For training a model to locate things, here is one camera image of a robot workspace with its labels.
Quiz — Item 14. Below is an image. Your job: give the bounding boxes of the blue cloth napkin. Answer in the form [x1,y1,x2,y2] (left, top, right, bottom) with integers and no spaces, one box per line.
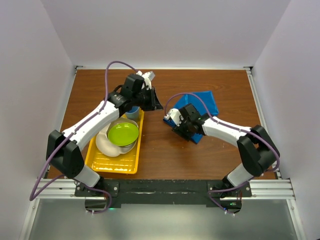
[173,91,219,144]

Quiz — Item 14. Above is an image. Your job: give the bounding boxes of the green plastic plate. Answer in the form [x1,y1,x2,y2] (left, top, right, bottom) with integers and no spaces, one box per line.
[107,122,139,147]

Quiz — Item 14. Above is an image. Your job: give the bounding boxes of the blue plastic cup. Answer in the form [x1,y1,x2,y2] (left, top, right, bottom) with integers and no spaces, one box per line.
[125,106,140,121]

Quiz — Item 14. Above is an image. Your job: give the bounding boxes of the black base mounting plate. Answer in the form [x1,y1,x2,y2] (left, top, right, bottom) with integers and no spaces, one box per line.
[74,179,252,213]

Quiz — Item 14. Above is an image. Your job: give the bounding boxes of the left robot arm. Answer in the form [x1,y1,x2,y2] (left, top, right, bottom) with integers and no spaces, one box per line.
[46,71,163,196]

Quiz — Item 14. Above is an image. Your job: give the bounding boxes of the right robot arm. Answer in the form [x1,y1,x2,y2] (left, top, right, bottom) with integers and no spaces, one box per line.
[164,103,280,197]

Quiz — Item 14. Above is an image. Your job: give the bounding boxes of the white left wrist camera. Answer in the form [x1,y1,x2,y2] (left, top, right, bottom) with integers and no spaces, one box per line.
[136,70,155,90]

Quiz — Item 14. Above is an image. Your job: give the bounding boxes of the grey metal bowl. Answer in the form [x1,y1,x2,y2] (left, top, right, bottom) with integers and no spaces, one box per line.
[106,117,139,147]

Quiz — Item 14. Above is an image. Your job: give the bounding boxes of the yellow plastic tray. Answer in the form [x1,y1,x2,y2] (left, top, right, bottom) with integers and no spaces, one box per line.
[84,110,145,174]

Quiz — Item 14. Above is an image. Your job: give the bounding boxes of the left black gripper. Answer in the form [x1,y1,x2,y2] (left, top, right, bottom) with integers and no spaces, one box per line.
[132,86,163,112]

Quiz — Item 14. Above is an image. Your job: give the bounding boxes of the beige flower-shaped plate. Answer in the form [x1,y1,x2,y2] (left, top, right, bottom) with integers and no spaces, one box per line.
[95,122,138,157]

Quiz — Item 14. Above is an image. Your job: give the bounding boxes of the aluminium frame rail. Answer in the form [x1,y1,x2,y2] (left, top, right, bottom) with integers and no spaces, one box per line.
[18,65,308,240]

